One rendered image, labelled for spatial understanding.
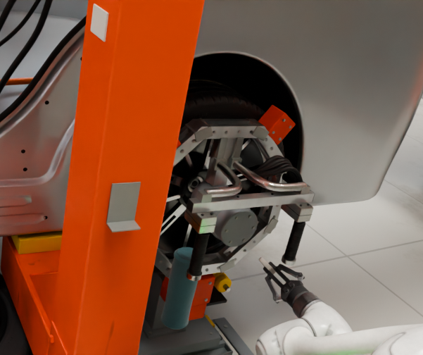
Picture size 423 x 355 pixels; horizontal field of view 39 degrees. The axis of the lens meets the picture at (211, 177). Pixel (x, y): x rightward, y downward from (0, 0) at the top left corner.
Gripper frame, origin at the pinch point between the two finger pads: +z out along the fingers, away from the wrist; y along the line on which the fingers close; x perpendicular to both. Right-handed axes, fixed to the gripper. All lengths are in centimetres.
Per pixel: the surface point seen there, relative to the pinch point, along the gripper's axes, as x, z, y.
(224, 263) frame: 7.2, 7.2, -10.2
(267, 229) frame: 5.7, 7.0, 8.5
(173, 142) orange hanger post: 91, -35, -1
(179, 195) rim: 34.4, 17.9, -6.3
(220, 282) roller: 0.3, 8.4, -15.6
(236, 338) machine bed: -51, 24, -28
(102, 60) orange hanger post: 111, -30, -2
